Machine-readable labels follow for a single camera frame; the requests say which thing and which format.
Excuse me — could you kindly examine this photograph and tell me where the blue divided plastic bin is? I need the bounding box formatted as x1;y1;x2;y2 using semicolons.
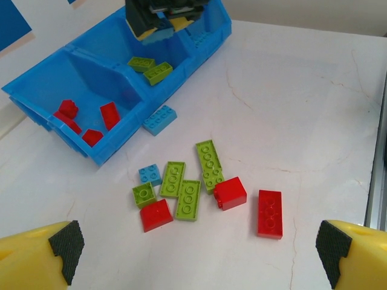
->
1;0;233;166

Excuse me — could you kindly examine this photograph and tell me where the small green lego brick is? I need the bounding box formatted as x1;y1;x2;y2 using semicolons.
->
131;182;157;209

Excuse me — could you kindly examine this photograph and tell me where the large blue lego brick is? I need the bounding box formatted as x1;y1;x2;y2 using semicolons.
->
141;105;178;137

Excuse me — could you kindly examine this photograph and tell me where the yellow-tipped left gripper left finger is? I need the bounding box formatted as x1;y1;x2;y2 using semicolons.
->
0;219;85;290

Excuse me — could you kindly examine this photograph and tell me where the wide aluminium frame rail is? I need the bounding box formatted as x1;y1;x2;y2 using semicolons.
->
364;72;387;233

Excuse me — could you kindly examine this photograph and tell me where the long green lego brick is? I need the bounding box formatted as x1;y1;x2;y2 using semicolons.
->
195;139;226;196

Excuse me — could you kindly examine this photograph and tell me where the small blue lego brick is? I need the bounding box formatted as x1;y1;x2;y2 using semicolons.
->
138;163;163;187

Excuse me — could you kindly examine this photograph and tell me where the long red lego brick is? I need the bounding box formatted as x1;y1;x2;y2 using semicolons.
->
256;189;284;242

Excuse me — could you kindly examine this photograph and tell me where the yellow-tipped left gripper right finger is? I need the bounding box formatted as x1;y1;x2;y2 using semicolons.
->
315;219;387;290

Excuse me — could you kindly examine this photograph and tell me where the red cube lego brick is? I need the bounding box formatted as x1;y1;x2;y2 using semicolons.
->
213;176;248;212

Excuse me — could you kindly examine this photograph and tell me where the red sloped lego brick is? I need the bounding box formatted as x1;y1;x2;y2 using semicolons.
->
139;198;175;233

